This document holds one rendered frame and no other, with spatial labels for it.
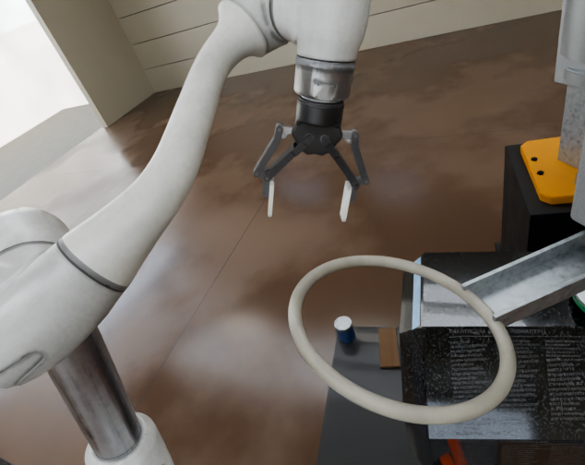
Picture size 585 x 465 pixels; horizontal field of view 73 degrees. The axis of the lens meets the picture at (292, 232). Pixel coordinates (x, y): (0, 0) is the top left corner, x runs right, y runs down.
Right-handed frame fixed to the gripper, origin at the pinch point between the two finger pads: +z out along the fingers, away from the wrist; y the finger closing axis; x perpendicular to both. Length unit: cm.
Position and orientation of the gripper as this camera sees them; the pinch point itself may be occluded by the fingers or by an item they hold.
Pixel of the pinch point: (306, 210)
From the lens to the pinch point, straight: 72.8
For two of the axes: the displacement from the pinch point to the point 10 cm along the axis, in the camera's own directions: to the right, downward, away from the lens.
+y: 10.0, 0.6, 0.8
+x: -0.3, -5.2, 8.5
